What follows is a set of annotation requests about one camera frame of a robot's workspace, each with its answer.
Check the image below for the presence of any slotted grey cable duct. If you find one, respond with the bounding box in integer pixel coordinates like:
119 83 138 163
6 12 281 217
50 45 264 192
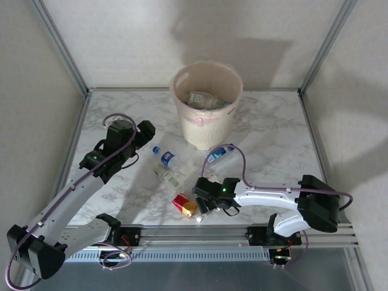
65 249 272 264

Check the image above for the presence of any wide aluminium mounting rail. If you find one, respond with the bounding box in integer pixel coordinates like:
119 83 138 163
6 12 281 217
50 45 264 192
65 223 358 248

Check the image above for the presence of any blue white label bottle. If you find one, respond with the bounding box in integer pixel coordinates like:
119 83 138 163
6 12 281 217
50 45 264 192
203 144 236 164

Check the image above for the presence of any round blue logo bottle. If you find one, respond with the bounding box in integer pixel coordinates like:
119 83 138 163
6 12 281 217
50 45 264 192
152 145 180 169

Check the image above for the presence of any pink plastic bin liner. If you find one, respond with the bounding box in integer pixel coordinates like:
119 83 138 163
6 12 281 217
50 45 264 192
172 60 244 125

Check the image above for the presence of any cream plastic waste bin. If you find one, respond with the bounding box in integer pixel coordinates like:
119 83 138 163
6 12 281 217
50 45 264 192
172 60 244 151

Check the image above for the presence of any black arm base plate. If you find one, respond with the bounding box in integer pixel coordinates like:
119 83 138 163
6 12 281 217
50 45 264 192
112 226 142 247
244 226 304 247

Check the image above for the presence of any aluminium frame post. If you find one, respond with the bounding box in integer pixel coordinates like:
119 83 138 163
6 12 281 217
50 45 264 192
28 0 92 95
298 0 359 95

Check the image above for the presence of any small controller board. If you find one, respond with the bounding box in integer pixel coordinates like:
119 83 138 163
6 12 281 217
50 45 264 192
99 250 128 264
270 247 293 262

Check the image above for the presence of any aluminium table edge rail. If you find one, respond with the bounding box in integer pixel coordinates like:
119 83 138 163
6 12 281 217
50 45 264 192
59 90 93 195
298 90 375 291
87 87 303 93

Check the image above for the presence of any grey metal shelf sheet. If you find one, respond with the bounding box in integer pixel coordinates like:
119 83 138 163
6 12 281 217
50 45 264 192
30 262 369 291

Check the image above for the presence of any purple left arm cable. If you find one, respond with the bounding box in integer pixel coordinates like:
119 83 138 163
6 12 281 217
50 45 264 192
5 113 137 290

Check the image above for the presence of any clear crushed plastic bottle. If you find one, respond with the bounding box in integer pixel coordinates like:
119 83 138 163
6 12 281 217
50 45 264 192
202 93 225 110

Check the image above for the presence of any green white label bottle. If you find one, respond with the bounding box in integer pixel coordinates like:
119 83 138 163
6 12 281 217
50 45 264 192
153 169 184 192

